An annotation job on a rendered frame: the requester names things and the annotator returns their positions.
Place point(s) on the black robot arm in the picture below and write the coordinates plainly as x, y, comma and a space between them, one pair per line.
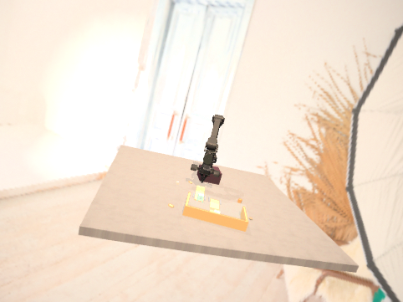
212, 146

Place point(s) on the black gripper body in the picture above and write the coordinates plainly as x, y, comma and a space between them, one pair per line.
195, 167

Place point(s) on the white strip with cyan polka dots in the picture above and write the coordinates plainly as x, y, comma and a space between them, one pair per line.
200, 189

